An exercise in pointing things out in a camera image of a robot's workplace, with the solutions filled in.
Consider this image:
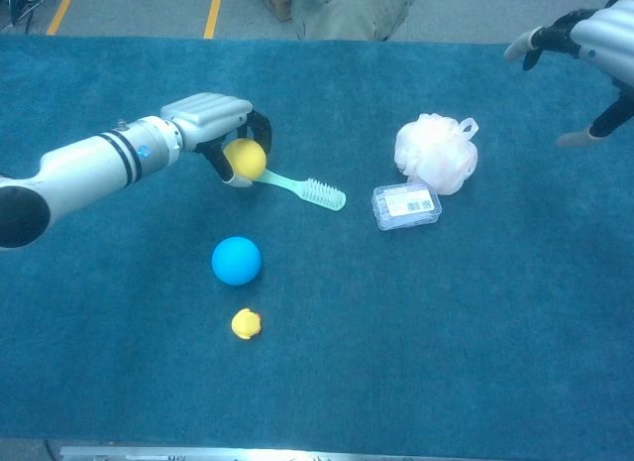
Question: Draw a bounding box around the blue foam ball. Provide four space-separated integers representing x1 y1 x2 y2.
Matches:
211 236 263 287

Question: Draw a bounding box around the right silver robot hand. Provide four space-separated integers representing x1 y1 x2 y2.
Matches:
503 0 634 149

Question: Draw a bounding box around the yellow foam ball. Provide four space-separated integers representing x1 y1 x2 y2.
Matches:
222 138 267 180

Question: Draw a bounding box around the clear plastic box with label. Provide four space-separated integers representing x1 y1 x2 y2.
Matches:
370 181 444 232

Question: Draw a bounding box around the seated person in khaki trousers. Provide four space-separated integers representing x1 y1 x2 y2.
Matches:
296 0 420 42

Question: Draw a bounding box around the white mesh bath loofah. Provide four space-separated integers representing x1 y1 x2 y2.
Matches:
393 112 480 196

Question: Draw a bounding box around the aluminium frame rail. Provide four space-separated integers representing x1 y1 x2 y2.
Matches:
58 445 496 461

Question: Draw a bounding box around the yellow rubber duck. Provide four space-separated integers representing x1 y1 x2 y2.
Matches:
230 307 264 341

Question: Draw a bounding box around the mint green plastic hairbrush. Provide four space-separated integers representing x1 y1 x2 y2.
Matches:
252 169 347 213

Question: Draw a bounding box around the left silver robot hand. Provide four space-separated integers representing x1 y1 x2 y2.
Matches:
160 92 273 189

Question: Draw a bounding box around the tangled cables pile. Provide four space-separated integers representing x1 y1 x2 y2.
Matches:
0 0 60 29

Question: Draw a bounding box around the teal table cloth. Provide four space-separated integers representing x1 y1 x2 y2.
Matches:
0 34 634 455

